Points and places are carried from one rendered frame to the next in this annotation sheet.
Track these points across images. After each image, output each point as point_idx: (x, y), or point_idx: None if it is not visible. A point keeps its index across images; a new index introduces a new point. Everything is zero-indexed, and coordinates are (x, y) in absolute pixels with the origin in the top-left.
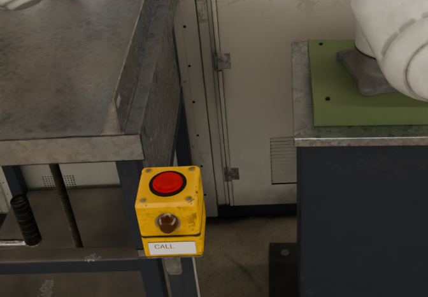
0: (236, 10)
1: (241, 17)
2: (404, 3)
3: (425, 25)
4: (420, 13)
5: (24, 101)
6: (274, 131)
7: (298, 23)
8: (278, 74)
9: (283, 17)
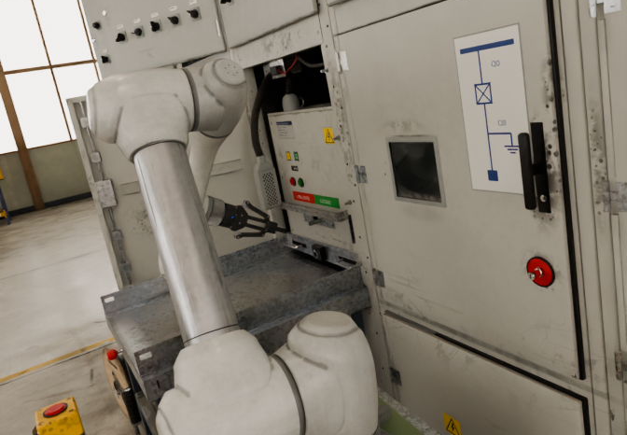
0: (398, 336)
1: (402, 343)
2: (174, 370)
3: (164, 394)
4: (175, 384)
5: (165, 335)
6: None
7: (440, 372)
8: (434, 414)
9: (429, 359)
